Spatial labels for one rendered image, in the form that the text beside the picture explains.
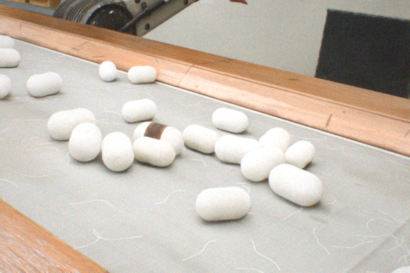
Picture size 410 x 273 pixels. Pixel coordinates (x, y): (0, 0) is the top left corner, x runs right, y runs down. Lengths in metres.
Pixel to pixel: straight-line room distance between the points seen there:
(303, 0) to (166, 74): 2.01
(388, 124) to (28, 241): 0.33
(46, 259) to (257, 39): 2.52
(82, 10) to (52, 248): 0.81
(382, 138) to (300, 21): 2.14
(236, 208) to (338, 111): 0.22
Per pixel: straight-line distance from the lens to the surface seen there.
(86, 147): 0.33
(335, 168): 0.38
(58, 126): 0.37
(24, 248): 0.20
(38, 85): 0.49
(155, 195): 0.30
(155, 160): 0.33
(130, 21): 1.01
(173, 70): 0.58
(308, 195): 0.30
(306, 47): 2.56
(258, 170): 0.32
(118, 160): 0.32
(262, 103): 0.50
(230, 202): 0.27
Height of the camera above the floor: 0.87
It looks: 17 degrees down
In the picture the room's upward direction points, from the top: 6 degrees clockwise
